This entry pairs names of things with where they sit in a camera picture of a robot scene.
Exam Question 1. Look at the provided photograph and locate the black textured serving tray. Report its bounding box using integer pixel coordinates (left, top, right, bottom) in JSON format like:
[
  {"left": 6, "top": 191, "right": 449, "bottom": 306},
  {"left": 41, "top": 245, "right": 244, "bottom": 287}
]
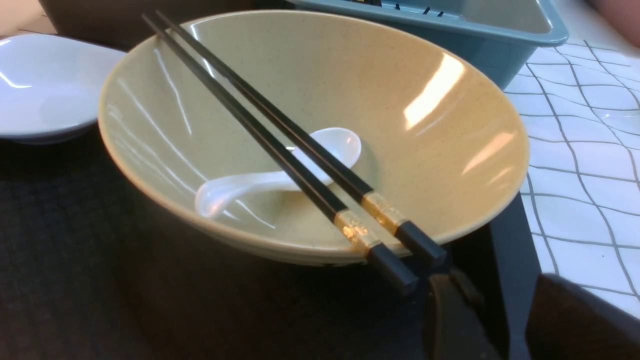
[{"left": 0, "top": 135, "right": 543, "bottom": 360}]

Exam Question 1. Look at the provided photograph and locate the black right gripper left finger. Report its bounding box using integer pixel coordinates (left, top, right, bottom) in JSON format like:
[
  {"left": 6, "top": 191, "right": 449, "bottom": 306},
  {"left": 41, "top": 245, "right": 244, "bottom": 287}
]
[{"left": 422, "top": 269, "right": 501, "bottom": 360}]

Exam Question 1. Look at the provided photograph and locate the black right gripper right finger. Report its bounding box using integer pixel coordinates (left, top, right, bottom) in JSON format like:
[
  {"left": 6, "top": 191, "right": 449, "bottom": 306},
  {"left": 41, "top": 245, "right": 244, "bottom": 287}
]
[{"left": 525, "top": 273, "right": 640, "bottom": 360}]

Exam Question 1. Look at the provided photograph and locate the beige noodle bowl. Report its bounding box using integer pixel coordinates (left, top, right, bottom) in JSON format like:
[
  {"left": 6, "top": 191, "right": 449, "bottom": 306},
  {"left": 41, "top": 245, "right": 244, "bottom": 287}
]
[{"left": 98, "top": 10, "right": 530, "bottom": 267}]

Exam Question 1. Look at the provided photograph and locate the white ceramic soup spoon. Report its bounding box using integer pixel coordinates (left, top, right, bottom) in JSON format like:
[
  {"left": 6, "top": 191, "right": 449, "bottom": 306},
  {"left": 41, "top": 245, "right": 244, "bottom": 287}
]
[{"left": 194, "top": 127, "right": 362, "bottom": 219}]

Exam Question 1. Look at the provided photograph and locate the blue plastic chopstick bin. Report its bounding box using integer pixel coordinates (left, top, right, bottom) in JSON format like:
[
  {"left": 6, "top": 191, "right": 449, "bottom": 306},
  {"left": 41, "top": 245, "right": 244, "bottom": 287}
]
[{"left": 290, "top": 0, "right": 569, "bottom": 89}]

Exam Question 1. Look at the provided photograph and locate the white square sauce dish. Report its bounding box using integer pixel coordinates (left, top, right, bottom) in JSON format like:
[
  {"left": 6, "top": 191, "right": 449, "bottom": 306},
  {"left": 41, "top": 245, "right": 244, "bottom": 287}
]
[{"left": 0, "top": 33, "right": 126, "bottom": 145}]

